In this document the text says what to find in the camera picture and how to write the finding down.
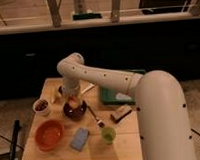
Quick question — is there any red yellow apple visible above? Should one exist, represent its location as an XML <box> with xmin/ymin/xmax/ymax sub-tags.
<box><xmin>68</xmin><ymin>99</ymin><xmax>79</xmax><ymax>109</ymax></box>

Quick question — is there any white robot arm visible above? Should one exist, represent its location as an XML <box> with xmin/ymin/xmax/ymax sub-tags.
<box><xmin>57</xmin><ymin>52</ymin><xmax>197</xmax><ymax>160</ymax></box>

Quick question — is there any dark purple bowl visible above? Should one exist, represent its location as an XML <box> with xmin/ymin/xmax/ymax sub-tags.
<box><xmin>63</xmin><ymin>101</ymin><xmax>87</xmax><ymax>121</ymax></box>

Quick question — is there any orange bowl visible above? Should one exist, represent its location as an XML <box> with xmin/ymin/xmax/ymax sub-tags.
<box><xmin>34</xmin><ymin>119</ymin><xmax>64</xmax><ymax>152</ymax></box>

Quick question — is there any white cup with snacks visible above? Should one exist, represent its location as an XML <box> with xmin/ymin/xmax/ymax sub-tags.
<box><xmin>33</xmin><ymin>99</ymin><xmax>51</xmax><ymax>116</ymax></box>

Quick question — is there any green tray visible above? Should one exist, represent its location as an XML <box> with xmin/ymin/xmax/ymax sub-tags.
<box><xmin>99</xmin><ymin>69</ymin><xmax>145</xmax><ymax>105</ymax></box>

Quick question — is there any blue sponge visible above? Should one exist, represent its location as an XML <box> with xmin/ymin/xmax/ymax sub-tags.
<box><xmin>69</xmin><ymin>127</ymin><xmax>90</xmax><ymax>152</ymax></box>

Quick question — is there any dark cabinet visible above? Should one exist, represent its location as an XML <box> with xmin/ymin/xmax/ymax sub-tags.
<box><xmin>0</xmin><ymin>19</ymin><xmax>200</xmax><ymax>100</ymax></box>

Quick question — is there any wooden block brush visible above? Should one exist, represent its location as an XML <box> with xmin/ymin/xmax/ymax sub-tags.
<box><xmin>110</xmin><ymin>105</ymin><xmax>132</xmax><ymax>123</ymax></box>

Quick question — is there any green cup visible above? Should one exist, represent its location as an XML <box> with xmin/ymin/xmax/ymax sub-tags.
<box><xmin>101</xmin><ymin>126</ymin><xmax>116</xmax><ymax>144</ymax></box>

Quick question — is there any black pole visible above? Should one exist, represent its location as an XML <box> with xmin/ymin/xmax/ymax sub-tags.
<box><xmin>8</xmin><ymin>120</ymin><xmax>21</xmax><ymax>160</ymax></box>

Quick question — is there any green base stand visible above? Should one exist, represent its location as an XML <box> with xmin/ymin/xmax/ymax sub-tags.
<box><xmin>73</xmin><ymin>13</ymin><xmax>102</xmax><ymax>21</ymax></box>

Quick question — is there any dark handled brush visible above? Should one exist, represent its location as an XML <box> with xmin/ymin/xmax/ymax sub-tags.
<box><xmin>88</xmin><ymin>105</ymin><xmax>105</xmax><ymax>128</ymax></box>

